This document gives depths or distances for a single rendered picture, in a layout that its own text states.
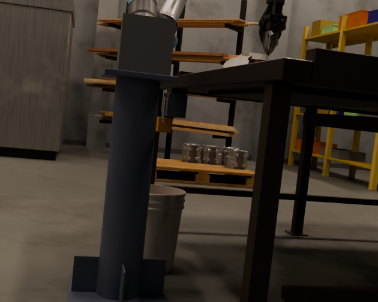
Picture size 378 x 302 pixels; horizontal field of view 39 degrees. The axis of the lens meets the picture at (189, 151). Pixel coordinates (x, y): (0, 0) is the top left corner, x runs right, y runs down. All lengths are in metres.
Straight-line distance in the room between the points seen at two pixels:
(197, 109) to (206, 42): 1.13
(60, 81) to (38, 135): 0.67
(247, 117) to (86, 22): 3.11
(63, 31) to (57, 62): 0.36
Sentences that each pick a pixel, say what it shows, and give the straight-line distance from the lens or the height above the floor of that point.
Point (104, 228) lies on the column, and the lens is 2.06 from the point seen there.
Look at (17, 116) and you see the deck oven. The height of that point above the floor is 0.47.
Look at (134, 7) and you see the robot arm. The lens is 2.13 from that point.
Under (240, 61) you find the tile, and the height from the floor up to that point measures 0.97.
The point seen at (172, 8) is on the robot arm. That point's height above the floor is 1.17.
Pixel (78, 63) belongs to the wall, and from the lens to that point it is 8.80.
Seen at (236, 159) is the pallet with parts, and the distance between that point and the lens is 5.91.
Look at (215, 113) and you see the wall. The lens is 9.07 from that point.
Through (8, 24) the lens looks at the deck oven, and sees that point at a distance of 6.45.
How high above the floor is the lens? 0.75
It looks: 4 degrees down
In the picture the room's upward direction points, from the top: 6 degrees clockwise
